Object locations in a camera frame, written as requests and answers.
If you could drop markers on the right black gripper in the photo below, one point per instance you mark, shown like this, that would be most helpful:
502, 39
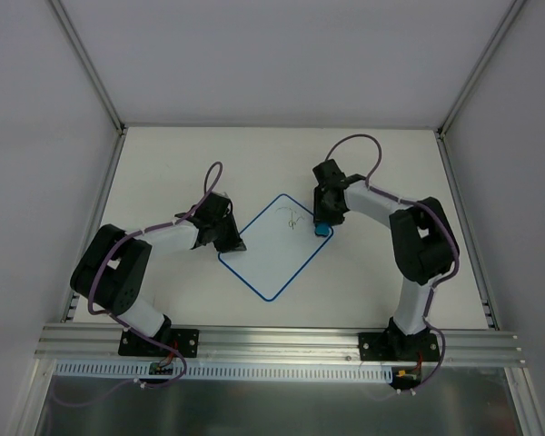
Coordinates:
325, 207

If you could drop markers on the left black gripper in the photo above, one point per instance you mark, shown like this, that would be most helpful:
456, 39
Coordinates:
227, 232

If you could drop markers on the blue foam whiteboard eraser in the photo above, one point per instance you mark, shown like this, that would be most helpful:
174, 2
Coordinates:
322, 230

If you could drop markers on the blue-framed small whiteboard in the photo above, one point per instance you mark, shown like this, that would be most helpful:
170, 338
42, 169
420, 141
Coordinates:
280, 244

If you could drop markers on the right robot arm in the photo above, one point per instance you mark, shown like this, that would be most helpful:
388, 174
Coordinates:
424, 248

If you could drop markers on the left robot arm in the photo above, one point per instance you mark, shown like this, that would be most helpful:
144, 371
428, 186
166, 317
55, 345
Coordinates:
111, 272

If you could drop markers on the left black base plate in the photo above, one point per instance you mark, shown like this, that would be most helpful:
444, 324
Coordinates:
185, 341

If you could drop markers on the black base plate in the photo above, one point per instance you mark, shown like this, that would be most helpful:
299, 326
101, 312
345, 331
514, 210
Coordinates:
384, 347
185, 341

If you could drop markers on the right aluminium frame post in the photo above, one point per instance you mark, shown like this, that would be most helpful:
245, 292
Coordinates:
461, 138

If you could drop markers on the aluminium frame post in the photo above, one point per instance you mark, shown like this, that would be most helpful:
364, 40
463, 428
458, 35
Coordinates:
103, 131
461, 138

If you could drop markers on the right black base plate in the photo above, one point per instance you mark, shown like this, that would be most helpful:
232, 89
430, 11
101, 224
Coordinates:
384, 347

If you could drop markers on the white slotted cable duct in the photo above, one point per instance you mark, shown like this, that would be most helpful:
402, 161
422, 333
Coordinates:
228, 371

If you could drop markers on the aluminium mounting rail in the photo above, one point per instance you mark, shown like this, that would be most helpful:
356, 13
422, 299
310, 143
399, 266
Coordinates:
458, 348

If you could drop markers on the left aluminium frame post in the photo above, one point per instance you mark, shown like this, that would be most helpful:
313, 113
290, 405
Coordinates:
103, 131

